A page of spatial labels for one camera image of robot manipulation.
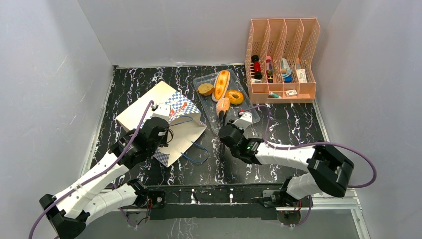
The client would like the small orange fake bread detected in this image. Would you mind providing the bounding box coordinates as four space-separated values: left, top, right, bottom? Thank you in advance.
216 97 230 115

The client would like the clear plastic tray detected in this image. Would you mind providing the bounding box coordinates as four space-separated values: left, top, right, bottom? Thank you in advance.
192 69 260 135

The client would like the round yellow fake bun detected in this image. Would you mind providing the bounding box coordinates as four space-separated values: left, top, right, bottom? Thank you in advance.
225 90 244 105

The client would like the brown round fake bread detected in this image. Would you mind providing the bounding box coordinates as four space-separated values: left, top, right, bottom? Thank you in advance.
197 83 215 96

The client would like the yellow fake bread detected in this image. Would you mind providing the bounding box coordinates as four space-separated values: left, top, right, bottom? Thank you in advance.
212 70 230 102

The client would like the checkered paper bread bag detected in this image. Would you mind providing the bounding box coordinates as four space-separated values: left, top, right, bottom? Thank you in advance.
116 81 207 167

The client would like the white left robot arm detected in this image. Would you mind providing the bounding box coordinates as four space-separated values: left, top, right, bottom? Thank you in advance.
39 115 169 239

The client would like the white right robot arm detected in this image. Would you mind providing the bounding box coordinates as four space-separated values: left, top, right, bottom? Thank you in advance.
218 113 354 208

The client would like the green tipped tube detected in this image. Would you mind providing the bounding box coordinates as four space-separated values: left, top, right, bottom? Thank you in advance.
268 91 282 99

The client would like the red black dumbbell toy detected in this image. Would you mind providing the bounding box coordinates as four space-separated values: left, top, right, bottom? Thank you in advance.
251 55 262 80

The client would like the red pink bottle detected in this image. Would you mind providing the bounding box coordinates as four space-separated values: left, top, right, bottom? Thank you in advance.
265 56 273 83

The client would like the small white card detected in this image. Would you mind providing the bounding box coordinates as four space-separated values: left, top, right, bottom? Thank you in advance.
285 89 298 97

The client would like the peach desk file organizer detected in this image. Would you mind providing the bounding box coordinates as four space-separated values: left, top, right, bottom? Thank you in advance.
245 18 321 104

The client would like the blue tape roll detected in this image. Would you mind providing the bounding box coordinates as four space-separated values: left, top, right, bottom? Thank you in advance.
281 58 292 83

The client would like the white small box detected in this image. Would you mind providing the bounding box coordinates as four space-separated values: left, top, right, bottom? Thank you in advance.
295 58 307 83

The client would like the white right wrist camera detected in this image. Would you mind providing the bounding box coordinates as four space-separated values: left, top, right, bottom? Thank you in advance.
233 112 253 130

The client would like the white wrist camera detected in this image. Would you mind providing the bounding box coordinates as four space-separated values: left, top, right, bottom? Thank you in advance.
152 104 171 121
233 112 253 130

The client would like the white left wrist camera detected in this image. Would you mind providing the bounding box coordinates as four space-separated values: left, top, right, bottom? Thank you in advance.
152 104 171 121

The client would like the aluminium front rail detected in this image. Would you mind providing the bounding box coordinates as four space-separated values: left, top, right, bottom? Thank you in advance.
63 186 363 213

